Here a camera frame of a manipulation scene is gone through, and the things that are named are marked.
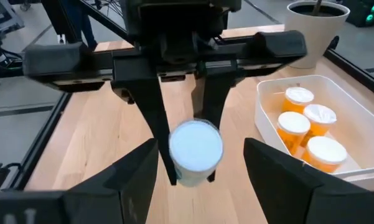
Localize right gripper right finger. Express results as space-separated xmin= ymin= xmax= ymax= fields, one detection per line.
xmin=243 ymin=138 xmax=374 ymax=224

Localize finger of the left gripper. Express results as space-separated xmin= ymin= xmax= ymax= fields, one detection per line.
xmin=111 ymin=58 xmax=179 ymax=187
xmin=191 ymin=63 xmax=238 ymax=184

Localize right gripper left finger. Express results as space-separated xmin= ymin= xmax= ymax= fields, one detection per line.
xmin=0 ymin=138 xmax=160 ymax=224

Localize orange pill bottle plain cap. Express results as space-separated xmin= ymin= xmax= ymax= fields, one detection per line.
xmin=276 ymin=111 xmax=311 ymax=156
xmin=301 ymin=135 xmax=348 ymax=174

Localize teal pill bottle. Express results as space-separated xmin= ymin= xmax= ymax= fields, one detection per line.
xmin=168 ymin=118 xmax=224 ymax=188

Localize shallow white plastic bin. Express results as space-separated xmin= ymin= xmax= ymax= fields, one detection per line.
xmin=254 ymin=74 xmax=374 ymax=191

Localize person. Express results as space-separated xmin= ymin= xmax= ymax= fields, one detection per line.
xmin=59 ymin=0 xmax=99 ymax=52

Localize white plant pot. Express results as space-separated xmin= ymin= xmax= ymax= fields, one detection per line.
xmin=284 ymin=0 xmax=351 ymax=70

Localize black computer green lights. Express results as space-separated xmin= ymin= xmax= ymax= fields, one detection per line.
xmin=342 ymin=0 xmax=374 ymax=28

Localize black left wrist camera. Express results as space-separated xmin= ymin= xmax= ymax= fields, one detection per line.
xmin=121 ymin=0 xmax=242 ymax=41

